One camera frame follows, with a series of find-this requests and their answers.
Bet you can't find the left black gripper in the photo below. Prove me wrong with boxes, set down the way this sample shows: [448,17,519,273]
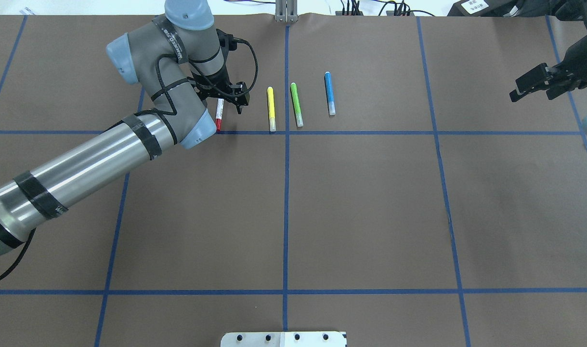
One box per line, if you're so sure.
[192,29,251,115]

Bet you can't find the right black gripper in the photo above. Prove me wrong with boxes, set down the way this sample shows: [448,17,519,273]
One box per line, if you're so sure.
[509,0,587,103]

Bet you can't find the red marker pen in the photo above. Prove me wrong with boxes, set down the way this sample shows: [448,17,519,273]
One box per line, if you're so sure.
[215,98,224,132]

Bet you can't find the blue marker pen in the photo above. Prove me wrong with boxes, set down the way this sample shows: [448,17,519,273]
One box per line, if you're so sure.
[324,72,336,116]

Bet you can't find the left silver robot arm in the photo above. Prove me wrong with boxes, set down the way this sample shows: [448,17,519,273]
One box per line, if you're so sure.
[0,0,253,256]

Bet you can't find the yellow marker pen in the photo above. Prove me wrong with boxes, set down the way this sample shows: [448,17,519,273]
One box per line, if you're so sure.
[266,86,276,132]

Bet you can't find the green marker pen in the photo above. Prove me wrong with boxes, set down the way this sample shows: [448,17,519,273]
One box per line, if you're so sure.
[290,82,304,128]

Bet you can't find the aluminium frame post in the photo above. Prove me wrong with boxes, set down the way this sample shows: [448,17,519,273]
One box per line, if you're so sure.
[274,0,299,24]

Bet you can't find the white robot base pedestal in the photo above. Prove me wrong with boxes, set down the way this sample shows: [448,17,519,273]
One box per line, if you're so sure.
[219,331,348,347]

